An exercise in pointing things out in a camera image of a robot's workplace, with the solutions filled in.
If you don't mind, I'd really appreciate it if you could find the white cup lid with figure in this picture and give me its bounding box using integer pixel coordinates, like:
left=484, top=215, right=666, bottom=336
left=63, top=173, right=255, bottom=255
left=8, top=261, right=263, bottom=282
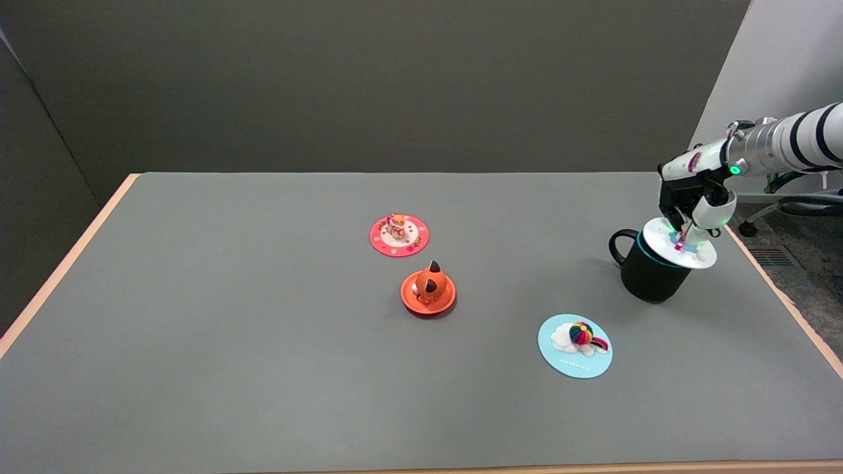
left=643, top=217, right=717, bottom=269

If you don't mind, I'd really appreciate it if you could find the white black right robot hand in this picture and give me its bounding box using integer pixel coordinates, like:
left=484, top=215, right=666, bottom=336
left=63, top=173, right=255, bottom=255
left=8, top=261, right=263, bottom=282
left=659, top=144, right=737, bottom=248

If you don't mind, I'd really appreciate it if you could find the orange cup lid cat figure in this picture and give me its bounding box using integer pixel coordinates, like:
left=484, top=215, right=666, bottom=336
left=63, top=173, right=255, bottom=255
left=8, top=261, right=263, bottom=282
left=400, top=260, right=456, bottom=315

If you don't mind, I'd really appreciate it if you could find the light blue rainbow cup lid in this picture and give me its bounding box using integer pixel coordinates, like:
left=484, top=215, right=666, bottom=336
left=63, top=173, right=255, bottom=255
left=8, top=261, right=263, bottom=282
left=538, top=314, right=613, bottom=379

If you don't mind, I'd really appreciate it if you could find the office chair base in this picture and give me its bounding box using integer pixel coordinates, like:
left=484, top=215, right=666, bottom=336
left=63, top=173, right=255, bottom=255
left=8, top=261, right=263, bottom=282
left=738, top=172, right=843, bottom=238

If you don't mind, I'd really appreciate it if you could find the pink cup lid with figure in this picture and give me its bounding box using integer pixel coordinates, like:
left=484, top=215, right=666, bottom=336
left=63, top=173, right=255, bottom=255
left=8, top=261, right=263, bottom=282
left=369, top=213, right=430, bottom=257

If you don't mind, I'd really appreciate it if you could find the black mug teal inside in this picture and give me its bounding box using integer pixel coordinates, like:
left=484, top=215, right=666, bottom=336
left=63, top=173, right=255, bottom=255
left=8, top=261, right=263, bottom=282
left=609, top=228, right=700, bottom=303

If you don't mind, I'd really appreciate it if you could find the floor vent grille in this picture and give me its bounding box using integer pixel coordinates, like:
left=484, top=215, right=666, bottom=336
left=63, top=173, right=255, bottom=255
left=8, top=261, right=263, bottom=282
left=749, top=247, right=799, bottom=268

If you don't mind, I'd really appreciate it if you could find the green sleeved cable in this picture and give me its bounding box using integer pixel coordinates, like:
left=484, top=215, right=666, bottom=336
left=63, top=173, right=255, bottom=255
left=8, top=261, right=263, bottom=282
left=764, top=172, right=802, bottom=195

